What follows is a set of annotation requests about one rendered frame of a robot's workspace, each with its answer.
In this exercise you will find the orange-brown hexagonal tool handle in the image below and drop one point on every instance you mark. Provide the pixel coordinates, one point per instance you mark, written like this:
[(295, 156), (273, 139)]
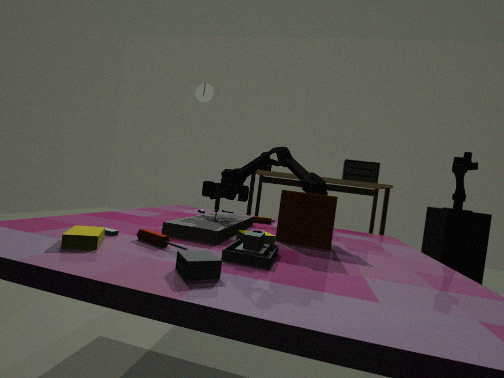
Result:
[(217, 201)]

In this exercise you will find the orange-handled awl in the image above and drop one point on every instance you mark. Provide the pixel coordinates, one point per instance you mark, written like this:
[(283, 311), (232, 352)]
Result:
[(262, 220), (156, 239)]

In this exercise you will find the yellow rectangular block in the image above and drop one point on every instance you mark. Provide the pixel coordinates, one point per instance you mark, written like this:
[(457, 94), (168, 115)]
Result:
[(83, 237), (269, 238)]

